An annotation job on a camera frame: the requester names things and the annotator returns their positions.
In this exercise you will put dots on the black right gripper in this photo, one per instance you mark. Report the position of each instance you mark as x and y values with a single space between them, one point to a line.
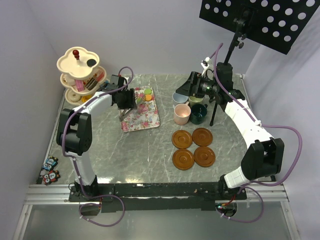
187 89

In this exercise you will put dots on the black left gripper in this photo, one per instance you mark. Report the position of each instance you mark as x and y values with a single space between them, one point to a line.
131 103

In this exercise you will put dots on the metal serving tongs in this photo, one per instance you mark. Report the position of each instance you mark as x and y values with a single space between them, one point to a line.
124 113

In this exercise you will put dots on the orange toy macaron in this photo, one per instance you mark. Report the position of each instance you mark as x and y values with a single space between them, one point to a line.
148 97

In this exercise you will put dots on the pink toy cake slice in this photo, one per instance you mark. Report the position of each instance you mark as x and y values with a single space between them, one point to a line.
99 75

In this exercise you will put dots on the chocolate layer toy cake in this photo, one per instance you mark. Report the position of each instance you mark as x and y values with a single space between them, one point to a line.
91 83

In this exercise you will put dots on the yellow toy tart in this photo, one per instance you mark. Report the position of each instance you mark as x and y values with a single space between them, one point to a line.
85 98

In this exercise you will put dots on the pink toy popsicle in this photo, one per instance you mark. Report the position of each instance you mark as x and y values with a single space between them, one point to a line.
79 85

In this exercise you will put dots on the black toy cookie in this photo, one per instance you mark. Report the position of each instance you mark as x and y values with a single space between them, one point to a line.
91 62

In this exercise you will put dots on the white toy donut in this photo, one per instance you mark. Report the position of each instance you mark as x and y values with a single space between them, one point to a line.
74 97

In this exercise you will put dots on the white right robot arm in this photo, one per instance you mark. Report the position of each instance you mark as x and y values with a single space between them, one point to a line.
264 154

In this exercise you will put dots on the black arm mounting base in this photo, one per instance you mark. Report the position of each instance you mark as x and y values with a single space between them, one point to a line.
160 196

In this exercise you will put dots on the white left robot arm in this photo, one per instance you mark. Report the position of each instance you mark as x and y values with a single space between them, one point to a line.
75 134

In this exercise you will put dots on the light green mug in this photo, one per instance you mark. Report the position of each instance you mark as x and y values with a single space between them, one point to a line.
194 100

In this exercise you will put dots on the light blue mug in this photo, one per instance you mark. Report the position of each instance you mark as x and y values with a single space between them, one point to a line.
178 99

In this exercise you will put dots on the dark green mug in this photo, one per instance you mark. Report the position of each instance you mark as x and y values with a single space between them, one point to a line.
198 113

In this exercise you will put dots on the floral serving tray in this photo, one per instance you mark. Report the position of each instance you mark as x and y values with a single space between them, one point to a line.
146 116

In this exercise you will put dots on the pink mug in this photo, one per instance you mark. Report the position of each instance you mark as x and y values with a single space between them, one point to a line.
182 113

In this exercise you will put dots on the cream three-tier dessert stand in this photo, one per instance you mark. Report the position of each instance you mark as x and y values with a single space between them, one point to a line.
73 66

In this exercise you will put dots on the brown wooden coaster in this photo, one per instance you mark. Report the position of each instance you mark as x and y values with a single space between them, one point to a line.
183 159
204 156
202 137
181 139

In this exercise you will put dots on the black perforated calibration board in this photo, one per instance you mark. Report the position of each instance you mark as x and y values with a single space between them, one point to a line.
276 23

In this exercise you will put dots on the aluminium frame rail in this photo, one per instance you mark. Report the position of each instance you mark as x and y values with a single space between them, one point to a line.
45 213

